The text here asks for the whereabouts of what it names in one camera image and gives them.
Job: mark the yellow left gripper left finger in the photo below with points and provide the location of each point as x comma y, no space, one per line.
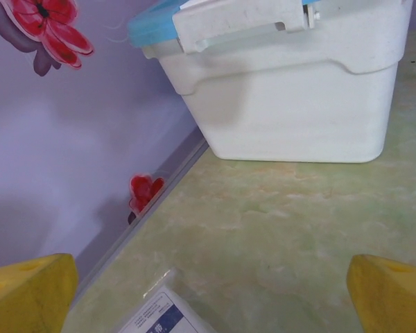
27,295

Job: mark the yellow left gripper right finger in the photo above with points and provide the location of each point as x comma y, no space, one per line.
391,298

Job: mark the white printed label card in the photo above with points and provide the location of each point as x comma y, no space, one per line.
166,314

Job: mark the white storage box blue lid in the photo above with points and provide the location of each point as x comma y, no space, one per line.
291,104

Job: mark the aluminium table edge rail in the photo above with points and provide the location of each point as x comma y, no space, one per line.
159,197

